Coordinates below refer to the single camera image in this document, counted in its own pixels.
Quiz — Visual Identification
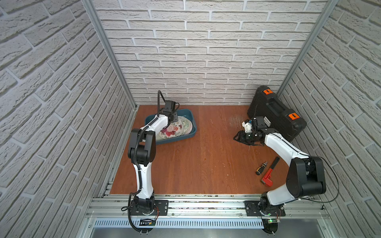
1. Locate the teal plastic storage box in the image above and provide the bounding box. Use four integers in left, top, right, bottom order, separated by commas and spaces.
156, 109, 197, 145

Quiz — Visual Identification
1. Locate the red rose floral coaster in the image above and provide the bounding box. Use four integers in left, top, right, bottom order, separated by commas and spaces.
159, 116, 192, 139

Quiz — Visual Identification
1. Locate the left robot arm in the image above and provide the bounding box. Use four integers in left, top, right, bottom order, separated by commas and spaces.
128, 100, 178, 214

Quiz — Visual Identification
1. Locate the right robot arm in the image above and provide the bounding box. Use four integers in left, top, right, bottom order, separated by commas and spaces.
234, 117, 326, 216

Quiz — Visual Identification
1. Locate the black tool case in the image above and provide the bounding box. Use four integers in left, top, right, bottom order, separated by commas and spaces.
247, 85, 307, 142

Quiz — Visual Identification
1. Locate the yellow black screwdriver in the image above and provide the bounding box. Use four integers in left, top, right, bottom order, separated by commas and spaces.
256, 161, 268, 176

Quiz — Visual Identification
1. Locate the red black screwdriver tool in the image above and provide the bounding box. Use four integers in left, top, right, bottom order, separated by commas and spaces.
261, 157, 280, 187

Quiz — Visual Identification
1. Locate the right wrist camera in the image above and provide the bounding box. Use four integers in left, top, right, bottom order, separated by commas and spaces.
242, 120, 253, 133

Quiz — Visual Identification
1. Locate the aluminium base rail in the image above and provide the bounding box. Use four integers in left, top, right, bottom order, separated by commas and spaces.
85, 194, 330, 229

